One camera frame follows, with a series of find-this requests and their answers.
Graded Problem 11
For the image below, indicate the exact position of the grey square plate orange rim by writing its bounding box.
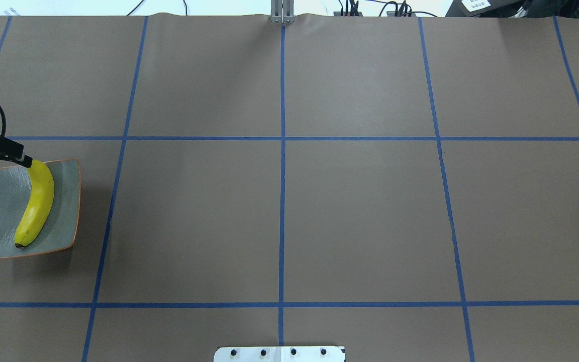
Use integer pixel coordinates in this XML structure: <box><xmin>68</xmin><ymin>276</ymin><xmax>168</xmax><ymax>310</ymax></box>
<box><xmin>0</xmin><ymin>158</ymin><xmax>82</xmax><ymax>259</ymax></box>

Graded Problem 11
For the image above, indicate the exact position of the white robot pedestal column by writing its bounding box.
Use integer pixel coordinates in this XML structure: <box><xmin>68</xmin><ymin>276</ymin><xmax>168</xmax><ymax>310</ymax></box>
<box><xmin>213</xmin><ymin>345</ymin><xmax>347</xmax><ymax>361</ymax></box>

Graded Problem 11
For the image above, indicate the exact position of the aluminium frame post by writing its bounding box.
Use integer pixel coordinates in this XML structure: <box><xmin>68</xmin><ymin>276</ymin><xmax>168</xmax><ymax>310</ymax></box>
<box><xmin>269</xmin><ymin>0</ymin><xmax>296</xmax><ymax>25</ymax></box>

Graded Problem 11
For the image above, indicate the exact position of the black box white label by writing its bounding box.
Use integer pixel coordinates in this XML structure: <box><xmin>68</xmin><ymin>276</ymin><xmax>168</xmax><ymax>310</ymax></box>
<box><xmin>444</xmin><ymin>1</ymin><xmax>525</xmax><ymax>18</ymax></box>

